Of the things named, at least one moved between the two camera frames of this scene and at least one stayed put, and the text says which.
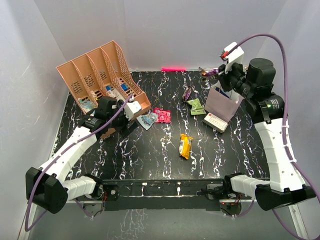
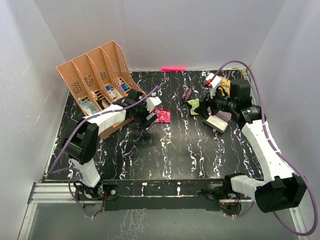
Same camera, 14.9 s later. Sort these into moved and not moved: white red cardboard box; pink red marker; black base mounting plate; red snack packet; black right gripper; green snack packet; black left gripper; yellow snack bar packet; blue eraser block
Moved: yellow snack bar packet; black right gripper; black left gripper
Not moved: green snack packet; blue eraser block; red snack packet; pink red marker; black base mounting plate; white red cardboard box
